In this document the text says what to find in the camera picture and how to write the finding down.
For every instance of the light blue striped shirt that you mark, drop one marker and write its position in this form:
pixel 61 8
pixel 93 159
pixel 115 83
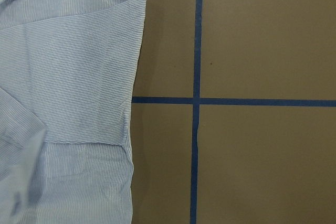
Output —
pixel 67 74

